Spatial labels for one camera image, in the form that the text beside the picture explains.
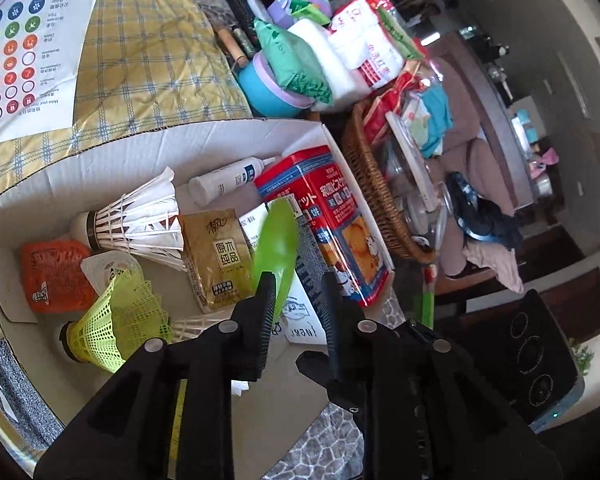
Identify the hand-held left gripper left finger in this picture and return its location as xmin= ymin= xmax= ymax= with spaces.
xmin=32 ymin=271 xmax=278 ymax=480

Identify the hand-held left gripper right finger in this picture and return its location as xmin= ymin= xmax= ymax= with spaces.
xmin=296 ymin=271 xmax=566 ymax=480

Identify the blue and white milk carton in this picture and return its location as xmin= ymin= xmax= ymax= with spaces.
xmin=237 ymin=204 xmax=331 ymax=347

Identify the green plastic spoon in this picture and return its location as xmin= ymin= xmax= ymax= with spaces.
xmin=251 ymin=197 xmax=300 ymax=321

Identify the clear jelly cup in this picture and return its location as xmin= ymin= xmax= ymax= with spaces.
xmin=80 ymin=252 xmax=144 ymax=302

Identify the white cardboard box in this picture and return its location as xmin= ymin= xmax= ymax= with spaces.
xmin=0 ymin=117 xmax=396 ymax=479

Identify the orange sauce packet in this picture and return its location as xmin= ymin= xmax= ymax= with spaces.
xmin=19 ymin=240 xmax=97 ymax=315

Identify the grey knitted cloth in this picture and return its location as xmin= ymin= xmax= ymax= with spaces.
xmin=0 ymin=338 xmax=66 ymax=454

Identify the gold tissue pack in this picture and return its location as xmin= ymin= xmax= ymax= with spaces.
xmin=178 ymin=208 xmax=259 ymax=315

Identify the white feather shuttlecock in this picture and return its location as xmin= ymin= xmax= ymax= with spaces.
xmin=70 ymin=166 xmax=189 ymax=274
xmin=169 ymin=312 xmax=237 ymax=344

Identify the green stick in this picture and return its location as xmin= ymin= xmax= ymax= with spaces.
xmin=412 ymin=265 xmax=436 ymax=326

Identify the red biscuit tin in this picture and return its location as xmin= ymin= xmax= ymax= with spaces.
xmin=254 ymin=145 xmax=396 ymax=309

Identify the white nozzle tube bottle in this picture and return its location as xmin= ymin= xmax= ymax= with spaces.
xmin=187 ymin=156 xmax=279 ymax=207

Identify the brown wicker basket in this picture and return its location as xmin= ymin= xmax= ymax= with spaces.
xmin=341 ymin=100 xmax=436 ymax=261

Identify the yellow plastic shuttlecock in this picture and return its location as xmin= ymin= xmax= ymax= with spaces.
xmin=60 ymin=272 xmax=174 ymax=374

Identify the pale pink cloth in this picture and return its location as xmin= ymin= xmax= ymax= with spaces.
xmin=462 ymin=242 xmax=526 ymax=294

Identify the dark blue cloth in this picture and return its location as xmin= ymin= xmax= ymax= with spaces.
xmin=445 ymin=172 xmax=524 ymax=251

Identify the black induction cooker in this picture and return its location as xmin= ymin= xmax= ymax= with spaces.
xmin=480 ymin=290 xmax=586 ymax=434

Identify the blue bowl with lavender rim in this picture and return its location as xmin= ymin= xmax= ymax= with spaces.
xmin=237 ymin=52 xmax=316 ymax=119

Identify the red snack packet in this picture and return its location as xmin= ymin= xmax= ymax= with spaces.
xmin=362 ymin=72 xmax=431 ymax=146

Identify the teal cloth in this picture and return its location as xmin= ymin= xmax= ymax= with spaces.
xmin=419 ymin=82 xmax=454 ymax=156

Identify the plain white soft pack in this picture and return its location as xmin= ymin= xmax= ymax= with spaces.
xmin=292 ymin=17 xmax=372 ymax=102

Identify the brown armchair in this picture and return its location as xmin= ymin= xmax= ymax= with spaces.
xmin=429 ymin=35 xmax=537 ymax=282

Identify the green soft packet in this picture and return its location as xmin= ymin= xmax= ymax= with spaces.
xmin=254 ymin=17 xmax=335 ymax=107

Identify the small green plant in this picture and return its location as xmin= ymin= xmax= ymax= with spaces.
xmin=570 ymin=340 xmax=596 ymax=376

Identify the wooden stick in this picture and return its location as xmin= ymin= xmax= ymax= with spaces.
xmin=214 ymin=25 xmax=246 ymax=69

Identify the dark green tube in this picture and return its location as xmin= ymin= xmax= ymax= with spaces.
xmin=232 ymin=27 xmax=261 ymax=59

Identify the white packet with red print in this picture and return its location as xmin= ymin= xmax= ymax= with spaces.
xmin=327 ymin=0 xmax=406 ymax=89

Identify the black remote control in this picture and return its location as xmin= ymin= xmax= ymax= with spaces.
xmin=224 ymin=0 xmax=261 ymax=52

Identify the lavender and teal bowl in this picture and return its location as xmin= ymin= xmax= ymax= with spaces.
xmin=267 ymin=0 xmax=334 ymax=29

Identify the coloured dot chart sheet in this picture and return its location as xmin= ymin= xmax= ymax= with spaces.
xmin=0 ymin=0 xmax=114 ymax=147

